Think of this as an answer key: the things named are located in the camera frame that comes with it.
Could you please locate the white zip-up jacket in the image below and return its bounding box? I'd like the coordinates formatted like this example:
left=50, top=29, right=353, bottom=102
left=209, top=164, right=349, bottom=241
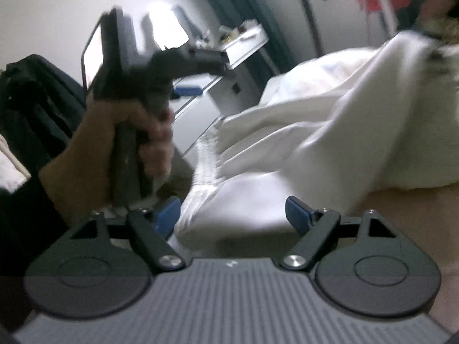
left=215, top=33, right=458, bottom=196

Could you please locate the person's left hand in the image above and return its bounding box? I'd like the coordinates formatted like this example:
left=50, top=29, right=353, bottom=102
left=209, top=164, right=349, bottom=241
left=39, top=101, right=174, bottom=226

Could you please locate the white dressing table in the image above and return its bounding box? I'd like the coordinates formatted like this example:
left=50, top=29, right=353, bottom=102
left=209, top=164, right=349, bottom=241
left=170, top=24, right=280, bottom=157

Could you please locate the lit vanity mirror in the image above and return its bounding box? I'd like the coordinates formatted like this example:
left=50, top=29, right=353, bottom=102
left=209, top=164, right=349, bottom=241
left=140, top=5, right=190, bottom=53

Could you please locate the pastel tie-dye bed duvet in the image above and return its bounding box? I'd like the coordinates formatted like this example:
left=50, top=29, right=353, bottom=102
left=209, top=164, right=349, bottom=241
left=168, top=46, right=459, bottom=330

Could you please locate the black leaning panel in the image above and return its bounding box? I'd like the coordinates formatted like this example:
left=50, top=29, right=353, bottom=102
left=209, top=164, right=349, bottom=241
left=300, top=0, right=324, bottom=58

